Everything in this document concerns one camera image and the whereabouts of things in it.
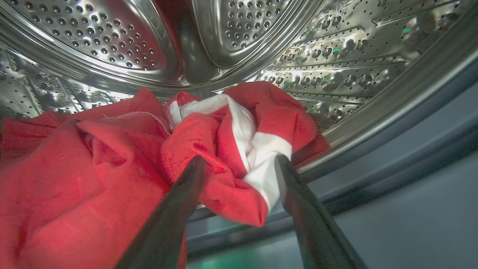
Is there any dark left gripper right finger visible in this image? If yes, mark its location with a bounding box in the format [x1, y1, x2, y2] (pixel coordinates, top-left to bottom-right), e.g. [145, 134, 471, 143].
[274, 154, 368, 269]

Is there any perforated stainless steel drum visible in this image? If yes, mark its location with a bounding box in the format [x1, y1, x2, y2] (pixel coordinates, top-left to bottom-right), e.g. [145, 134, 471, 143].
[0, 0, 478, 176]

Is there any white front-load washing machine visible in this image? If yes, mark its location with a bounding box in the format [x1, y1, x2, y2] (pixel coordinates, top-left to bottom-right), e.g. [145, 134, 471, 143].
[187, 149, 478, 269]

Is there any red garment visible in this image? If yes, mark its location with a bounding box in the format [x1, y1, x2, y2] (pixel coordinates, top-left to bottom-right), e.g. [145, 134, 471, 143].
[0, 81, 331, 269]

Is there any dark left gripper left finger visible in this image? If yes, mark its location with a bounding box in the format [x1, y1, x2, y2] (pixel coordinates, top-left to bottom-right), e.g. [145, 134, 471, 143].
[114, 156, 206, 269]

